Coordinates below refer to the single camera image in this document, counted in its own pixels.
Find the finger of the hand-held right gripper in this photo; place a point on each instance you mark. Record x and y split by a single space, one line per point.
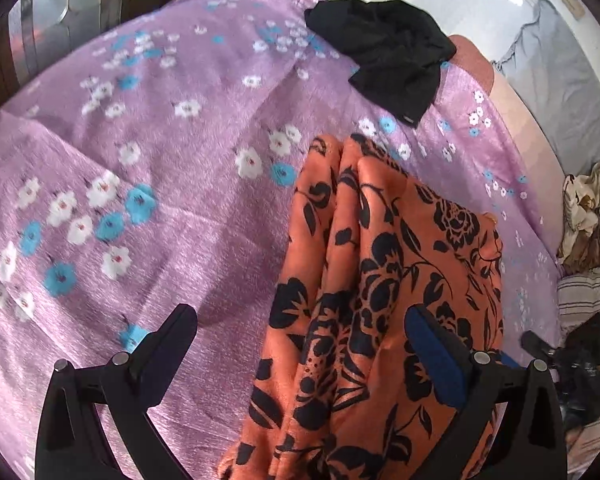
537 344

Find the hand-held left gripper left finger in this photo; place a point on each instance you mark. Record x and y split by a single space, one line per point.
172 330

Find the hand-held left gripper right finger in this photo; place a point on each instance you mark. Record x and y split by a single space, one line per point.
430 355

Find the orange black floral garment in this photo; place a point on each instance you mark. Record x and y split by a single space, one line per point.
370 270

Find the striped cloth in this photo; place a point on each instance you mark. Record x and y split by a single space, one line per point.
585 295

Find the beige floral cloth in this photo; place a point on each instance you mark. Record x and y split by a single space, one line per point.
590 220

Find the purple floral bedsheet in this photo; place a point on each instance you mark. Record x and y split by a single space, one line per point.
180 160

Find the pink mattress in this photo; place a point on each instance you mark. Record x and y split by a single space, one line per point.
520 125

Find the grey cloth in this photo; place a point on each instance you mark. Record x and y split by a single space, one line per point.
555 75

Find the metal cabinet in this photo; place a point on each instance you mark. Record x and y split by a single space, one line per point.
80 0

